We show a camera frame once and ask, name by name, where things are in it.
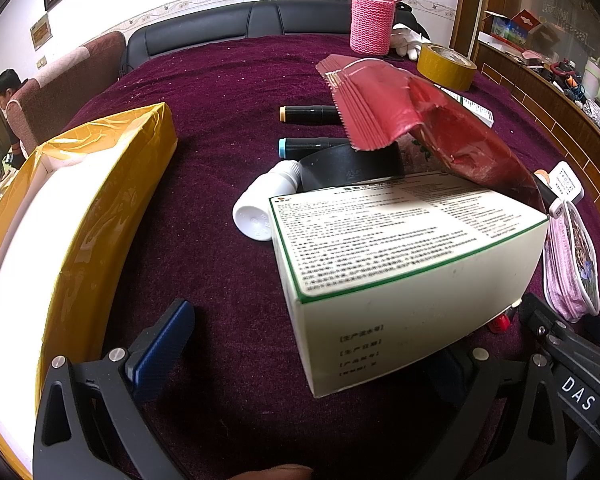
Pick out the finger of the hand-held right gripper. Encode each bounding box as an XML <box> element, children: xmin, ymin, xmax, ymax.
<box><xmin>519</xmin><ymin>292</ymin><xmax>600</xmax><ymax>377</ymax></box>

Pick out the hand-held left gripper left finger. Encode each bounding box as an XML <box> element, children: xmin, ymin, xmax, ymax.
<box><xmin>32</xmin><ymin>298</ymin><xmax>197</xmax><ymax>480</ymax></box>

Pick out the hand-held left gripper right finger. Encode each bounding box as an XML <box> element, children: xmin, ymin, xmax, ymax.
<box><xmin>410</xmin><ymin>346</ymin><xmax>578</xmax><ymax>480</ymax></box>

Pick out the patterned clear pink container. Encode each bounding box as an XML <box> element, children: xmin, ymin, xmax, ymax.
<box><xmin>544</xmin><ymin>200</ymin><xmax>600</xmax><ymax>322</ymax></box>

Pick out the white box green edge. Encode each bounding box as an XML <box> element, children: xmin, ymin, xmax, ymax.
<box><xmin>269</xmin><ymin>170</ymin><xmax>551</xmax><ymax>400</ymax></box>

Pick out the white plug charger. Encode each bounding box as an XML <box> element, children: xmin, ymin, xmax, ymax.
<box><xmin>547</xmin><ymin>160</ymin><xmax>586</xmax><ymax>206</ymax></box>

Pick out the yellow cardboard tray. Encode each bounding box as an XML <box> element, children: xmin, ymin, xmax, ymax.
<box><xmin>0</xmin><ymin>102</ymin><xmax>178</xmax><ymax>480</ymax></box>

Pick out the white pill bottle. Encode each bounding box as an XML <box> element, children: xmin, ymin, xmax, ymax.
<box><xmin>232</xmin><ymin>160</ymin><xmax>303</xmax><ymax>241</ymax></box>

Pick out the long white blue box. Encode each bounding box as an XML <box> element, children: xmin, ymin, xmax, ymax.
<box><xmin>442</xmin><ymin>87</ymin><xmax>496</xmax><ymax>128</ymax></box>

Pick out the black tape roll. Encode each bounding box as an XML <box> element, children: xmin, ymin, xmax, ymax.
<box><xmin>297</xmin><ymin>140</ymin><xmax>406</xmax><ymax>193</ymax></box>

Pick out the black marker blue cap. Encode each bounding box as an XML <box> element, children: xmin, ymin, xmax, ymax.
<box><xmin>278</xmin><ymin>136</ymin><xmax>353</xmax><ymax>157</ymax></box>

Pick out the red envelope packet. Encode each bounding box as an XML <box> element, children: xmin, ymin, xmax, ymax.
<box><xmin>316</xmin><ymin>52</ymin><xmax>548</xmax><ymax>211</ymax></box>

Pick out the black marker orange cap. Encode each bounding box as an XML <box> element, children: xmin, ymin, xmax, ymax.
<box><xmin>279</xmin><ymin>104</ymin><xmax>342</xmax><ymax>125</ymax></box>

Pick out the person's left hand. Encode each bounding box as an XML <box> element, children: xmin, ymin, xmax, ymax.
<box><xmin>228</xmin><ymin>464</ymin><xmax>314</xmax><ymax>480</ymax></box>

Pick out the wooden cabinet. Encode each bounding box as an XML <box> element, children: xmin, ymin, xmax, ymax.
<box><xmin>450</xmin><ymin>0</ymin><xmax>600</xmax><ymax>241</ymax></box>

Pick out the white jug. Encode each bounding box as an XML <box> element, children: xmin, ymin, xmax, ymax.
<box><xmin>580</xmin><ymin>55</ymin><xmax>600</xmax><ymax>101</ymax></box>

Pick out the yellow tape roll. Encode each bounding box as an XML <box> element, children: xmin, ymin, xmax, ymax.
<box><xmin>416</xmin><ymin>43</ymin><xmax>477</xmax><ymax>92</ymax></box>

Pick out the brown armchair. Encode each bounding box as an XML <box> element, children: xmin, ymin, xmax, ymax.
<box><xmin>7</xmin><ymin>30</ymin><xmax>127</xmax><ymax>158</ymax></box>

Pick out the colourful cardboard box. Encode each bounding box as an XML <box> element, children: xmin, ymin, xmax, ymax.
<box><xmin>477</xmin><ymin>10</ymin><xmax>543</xmax><ymax>53</ymax></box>

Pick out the black leather sofa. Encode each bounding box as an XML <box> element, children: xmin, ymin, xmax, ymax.
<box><xmin>117</xmin><ymin>0</ymin><xmax>431</xmax><ymax>78</ymax></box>

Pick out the white glove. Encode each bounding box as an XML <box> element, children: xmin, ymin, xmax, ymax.
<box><xmin>390</xmin><ymin>25</ymin><xmax>431</xmax><ymax>58</ymax></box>

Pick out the pink knit covered thermos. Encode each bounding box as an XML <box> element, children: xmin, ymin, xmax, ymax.
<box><xmin>349</xmin><ymin>0</ymin><xmax>398</xmax><ymax>56</ymax></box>

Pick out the wall plaque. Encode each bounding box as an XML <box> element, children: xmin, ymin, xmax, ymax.
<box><xmin>29</xmin><ymin>12</ymin><xmax>53</xmax><ymax>51</ymax></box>

